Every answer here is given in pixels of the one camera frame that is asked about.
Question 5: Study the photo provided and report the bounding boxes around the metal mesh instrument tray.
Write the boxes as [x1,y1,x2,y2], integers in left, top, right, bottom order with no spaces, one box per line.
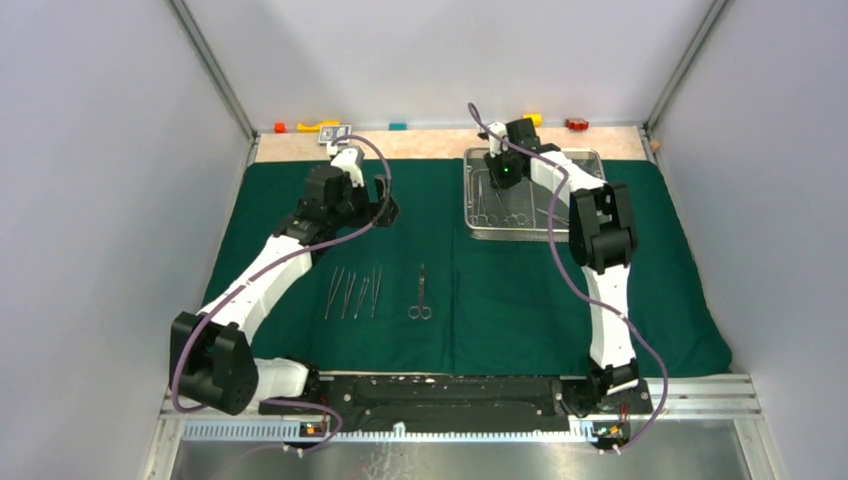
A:
[463,147,569,242]

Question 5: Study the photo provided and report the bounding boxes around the steel tweezers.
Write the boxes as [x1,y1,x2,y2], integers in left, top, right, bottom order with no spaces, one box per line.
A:
[371,267,382,318]
[340,271,357,319]
[353,277,370,319]
[323,267,345,320]

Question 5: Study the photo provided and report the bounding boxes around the dark green surgical drape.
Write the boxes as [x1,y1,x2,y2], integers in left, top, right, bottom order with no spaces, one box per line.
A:
[198,157,733,379]

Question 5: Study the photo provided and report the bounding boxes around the surgical scissors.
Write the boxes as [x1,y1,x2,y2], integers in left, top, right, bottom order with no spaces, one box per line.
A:
[408,264,433,320]

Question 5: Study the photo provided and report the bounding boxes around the surgical forceps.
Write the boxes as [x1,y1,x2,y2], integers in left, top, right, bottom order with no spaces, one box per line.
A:
[469,177,497,227]

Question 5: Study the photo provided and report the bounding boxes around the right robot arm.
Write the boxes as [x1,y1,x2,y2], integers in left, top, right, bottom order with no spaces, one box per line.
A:
[478,119,639,412]

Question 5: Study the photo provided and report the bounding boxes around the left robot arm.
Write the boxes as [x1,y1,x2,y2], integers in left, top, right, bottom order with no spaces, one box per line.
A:
[169,164,399,415]

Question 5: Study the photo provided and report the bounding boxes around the yellow wooden block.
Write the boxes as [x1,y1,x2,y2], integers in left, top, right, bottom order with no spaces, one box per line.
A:
[523,113,542,128]

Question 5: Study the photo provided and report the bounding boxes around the playing card box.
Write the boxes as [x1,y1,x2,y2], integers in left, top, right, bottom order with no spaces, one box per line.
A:
[318,125,352,146]

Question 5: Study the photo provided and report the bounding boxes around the red toy block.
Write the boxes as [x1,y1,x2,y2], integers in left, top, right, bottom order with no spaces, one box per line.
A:
[564,117,590,131]

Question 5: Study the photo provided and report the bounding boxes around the yellow toy piece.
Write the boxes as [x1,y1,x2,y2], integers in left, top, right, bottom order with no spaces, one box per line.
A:
[296,120,340,133]

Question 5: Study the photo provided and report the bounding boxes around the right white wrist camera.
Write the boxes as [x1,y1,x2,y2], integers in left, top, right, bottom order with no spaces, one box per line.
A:
[478,121,509,156]

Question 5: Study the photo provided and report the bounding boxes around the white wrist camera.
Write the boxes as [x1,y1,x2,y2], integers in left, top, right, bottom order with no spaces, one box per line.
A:
[478,121,509,156]
[326,143,365,188]

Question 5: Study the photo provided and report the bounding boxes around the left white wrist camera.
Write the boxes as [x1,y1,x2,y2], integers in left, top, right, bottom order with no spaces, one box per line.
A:
[326,143,365,188]

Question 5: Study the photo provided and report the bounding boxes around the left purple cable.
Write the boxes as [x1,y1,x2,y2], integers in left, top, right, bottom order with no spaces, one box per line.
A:
[170,134,394,458]

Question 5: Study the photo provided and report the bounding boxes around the purple cable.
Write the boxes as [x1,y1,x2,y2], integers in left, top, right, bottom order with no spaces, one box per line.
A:
[170,134,394,458]
[466,102,670,456]

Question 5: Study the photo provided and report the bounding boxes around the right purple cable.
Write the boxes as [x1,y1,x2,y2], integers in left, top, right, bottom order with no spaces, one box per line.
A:
[466,102,670,456]

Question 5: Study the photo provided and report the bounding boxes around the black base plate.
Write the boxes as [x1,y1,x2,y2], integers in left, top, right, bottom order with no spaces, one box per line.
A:
[254,375,654,434]

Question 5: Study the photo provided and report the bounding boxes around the aluminium frame rail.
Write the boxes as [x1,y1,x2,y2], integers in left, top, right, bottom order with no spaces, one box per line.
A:
[158,374,763,420]

